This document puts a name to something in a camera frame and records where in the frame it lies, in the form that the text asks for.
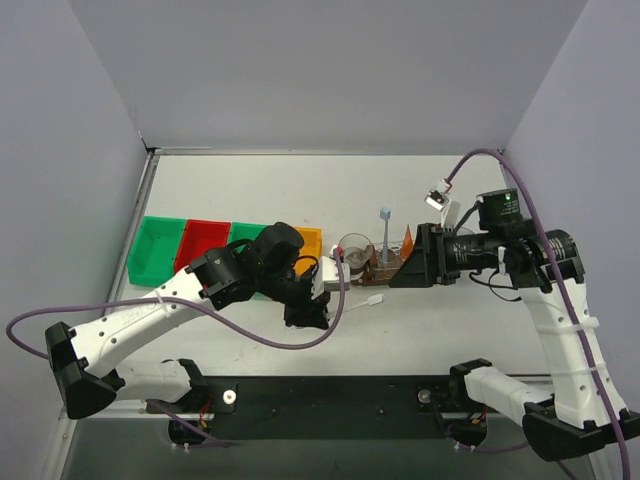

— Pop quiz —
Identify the orange toothpaste box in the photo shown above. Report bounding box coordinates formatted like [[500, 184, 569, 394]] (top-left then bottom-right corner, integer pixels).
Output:
[[400, 226, 414, 260]]

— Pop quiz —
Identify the white toothbrush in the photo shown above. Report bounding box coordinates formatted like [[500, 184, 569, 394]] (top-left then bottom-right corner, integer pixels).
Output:
[[344, 294, 385, 312], [379, 207, 391, 266]]

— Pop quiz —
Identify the clear glass cup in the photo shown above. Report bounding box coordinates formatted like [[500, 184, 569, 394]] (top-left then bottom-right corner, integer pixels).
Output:
[[338, 232, 374, 281]]

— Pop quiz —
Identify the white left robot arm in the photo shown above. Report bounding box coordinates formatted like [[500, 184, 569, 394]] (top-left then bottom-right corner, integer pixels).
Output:
[[45, 222, 346, 420]]

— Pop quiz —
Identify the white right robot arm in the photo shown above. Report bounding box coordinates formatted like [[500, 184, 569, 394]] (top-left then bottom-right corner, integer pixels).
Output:
[[390, 189, 639, 462]]

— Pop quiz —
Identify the dark wooden oval tray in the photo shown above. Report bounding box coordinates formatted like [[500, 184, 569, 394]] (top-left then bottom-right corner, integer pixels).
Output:
[[351, 262, 401, 287]]

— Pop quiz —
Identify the green bin with cups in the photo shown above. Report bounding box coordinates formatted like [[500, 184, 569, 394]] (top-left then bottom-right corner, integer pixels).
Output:
[[227, 222, 269, 301]]

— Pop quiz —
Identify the yellow bin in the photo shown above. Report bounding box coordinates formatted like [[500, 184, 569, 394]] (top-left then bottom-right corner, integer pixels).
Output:
[[294, 227, 322, 275]]

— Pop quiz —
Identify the red bin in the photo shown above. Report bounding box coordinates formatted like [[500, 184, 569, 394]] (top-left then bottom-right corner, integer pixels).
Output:
[[173, 219, 231, 273]]

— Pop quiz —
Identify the green bin with toothbrushes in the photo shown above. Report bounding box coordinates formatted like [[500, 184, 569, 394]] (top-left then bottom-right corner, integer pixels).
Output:
[[127, 216, 186, 288]]

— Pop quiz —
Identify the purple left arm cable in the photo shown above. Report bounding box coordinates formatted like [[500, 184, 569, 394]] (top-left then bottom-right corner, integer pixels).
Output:
[[5, 257, 346, 359]]

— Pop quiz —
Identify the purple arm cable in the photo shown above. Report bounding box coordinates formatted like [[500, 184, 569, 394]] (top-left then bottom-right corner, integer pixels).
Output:
[[5, 257, 346, 359], [444, 147, 632, 480]]

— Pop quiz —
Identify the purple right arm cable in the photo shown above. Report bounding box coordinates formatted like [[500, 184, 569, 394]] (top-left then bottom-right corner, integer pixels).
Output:
[[444, 147, 632, 480]]

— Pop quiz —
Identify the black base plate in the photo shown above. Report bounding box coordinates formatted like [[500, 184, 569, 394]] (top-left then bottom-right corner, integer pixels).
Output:
[[147, 375, 489, 444]]

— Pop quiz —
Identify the aluminium frame rail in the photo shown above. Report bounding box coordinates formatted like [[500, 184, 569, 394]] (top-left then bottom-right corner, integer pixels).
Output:
[[81, 402, 214, 420]]

